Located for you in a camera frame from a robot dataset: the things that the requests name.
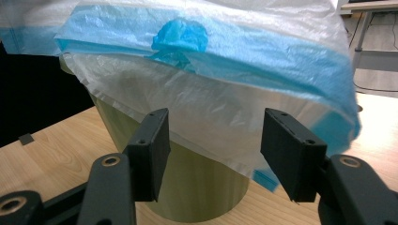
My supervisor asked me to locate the white-framed desk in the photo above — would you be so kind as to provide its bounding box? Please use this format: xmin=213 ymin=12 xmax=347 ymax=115
xmin=339 ymin=0 xmax=398 ymax=73

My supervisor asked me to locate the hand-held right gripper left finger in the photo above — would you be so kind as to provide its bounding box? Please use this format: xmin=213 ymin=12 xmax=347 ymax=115
xmin=122 ymin=107 xmax=172 ymax=203

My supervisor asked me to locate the black floor cable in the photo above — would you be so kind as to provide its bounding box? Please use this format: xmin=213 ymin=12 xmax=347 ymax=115
xmin=352 ymin=82 xmax=398 ymax=94

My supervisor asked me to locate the white blue-banded trash bag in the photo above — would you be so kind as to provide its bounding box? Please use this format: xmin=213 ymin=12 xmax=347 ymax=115
xmin=0 ymin=0 xmax=362 ymax=193

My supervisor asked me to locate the green round trash bin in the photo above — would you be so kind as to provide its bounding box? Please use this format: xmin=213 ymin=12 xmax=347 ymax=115
xmin=59 ymin=59 xmax=252 ymax=223

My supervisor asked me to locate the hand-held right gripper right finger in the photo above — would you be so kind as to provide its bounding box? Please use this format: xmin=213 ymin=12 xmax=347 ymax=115
xmin=259 ymin=107 xmax=329 ymax=203

